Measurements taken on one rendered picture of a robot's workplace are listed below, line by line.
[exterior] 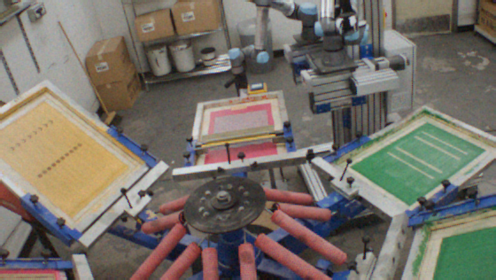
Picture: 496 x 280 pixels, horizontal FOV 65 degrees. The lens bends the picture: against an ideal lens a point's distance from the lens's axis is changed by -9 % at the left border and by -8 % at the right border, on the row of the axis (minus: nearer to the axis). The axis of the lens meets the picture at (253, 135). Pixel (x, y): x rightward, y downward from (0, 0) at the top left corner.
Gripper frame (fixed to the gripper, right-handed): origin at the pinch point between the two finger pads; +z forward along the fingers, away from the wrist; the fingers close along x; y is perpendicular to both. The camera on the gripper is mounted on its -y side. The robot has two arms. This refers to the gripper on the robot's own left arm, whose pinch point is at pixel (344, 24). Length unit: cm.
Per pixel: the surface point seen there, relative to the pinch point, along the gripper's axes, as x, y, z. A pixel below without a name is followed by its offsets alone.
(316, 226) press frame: 18, 62, 56
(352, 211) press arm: 8, 75, 34
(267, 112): 66, 64, -49
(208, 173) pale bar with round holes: 78, 55, 23
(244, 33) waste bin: 169, 87, -310
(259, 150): 61, 64, -7
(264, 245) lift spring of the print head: 27, 40, 86
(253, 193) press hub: 33, 33, 69
